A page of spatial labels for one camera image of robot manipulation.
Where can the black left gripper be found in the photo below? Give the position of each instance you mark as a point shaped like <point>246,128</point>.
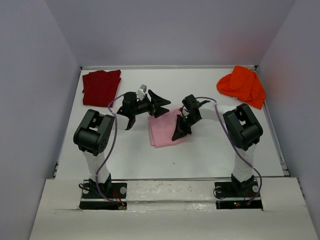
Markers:
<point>152,105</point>

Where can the pink t shirt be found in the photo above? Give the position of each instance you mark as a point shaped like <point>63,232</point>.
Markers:
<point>161,129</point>

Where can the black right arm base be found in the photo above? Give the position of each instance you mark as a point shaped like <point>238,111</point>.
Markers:
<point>236,195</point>

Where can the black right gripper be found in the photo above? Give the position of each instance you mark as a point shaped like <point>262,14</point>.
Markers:
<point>186,120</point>

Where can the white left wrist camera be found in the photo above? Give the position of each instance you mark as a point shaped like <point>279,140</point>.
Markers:
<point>141,92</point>

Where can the aluminium table front rail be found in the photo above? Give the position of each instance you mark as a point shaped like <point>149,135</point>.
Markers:
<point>190,179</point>

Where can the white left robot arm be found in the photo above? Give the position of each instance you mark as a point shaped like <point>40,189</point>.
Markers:
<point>96,134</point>

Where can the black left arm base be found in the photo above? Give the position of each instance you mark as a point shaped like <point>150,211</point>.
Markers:
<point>103,196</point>

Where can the orange t shirt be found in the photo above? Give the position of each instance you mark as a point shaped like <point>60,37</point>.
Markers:
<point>243,84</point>

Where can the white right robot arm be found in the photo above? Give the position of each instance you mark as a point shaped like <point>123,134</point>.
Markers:
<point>239,123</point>

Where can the dark red folded t shirt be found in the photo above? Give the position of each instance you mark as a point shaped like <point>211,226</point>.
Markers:
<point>100,87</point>

